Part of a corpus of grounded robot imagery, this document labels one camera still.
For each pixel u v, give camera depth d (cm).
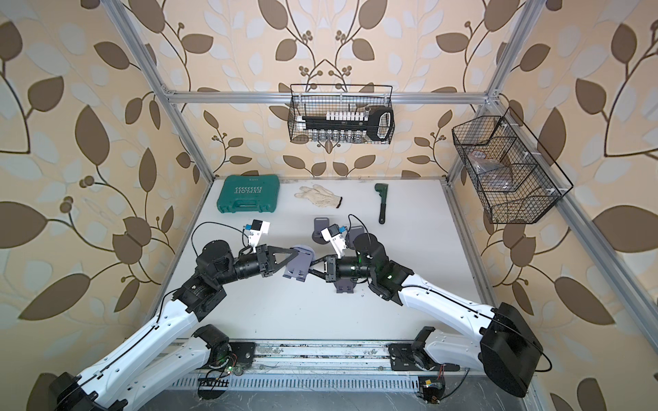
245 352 75
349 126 84
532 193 72
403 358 72
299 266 66
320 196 113
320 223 99
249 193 109
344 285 87
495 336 41
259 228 66
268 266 62
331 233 67
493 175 70
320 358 75
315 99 91
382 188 115
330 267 65
